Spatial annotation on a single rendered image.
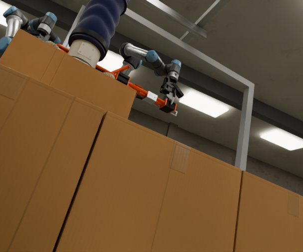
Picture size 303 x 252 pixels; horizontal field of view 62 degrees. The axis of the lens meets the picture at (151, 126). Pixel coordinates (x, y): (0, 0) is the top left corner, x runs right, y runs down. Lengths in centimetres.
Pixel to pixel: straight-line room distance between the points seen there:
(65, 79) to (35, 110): 70
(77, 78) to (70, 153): 76
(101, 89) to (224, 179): 78
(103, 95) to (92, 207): 80
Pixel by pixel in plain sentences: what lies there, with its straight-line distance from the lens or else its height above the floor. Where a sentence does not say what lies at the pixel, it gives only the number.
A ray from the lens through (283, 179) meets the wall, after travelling 1128.
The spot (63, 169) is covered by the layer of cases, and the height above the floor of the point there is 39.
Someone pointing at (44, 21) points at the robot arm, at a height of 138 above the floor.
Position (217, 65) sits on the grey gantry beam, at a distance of 448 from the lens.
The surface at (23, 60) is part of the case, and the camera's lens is 123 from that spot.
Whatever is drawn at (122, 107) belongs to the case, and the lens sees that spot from 126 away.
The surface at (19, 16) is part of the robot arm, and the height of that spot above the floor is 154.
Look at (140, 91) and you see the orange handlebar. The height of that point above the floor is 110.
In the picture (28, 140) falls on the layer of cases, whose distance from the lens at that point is 52.
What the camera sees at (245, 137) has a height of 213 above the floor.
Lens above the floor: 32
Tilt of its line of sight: 23 degrees up
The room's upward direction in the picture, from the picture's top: 16 degrees clockwise
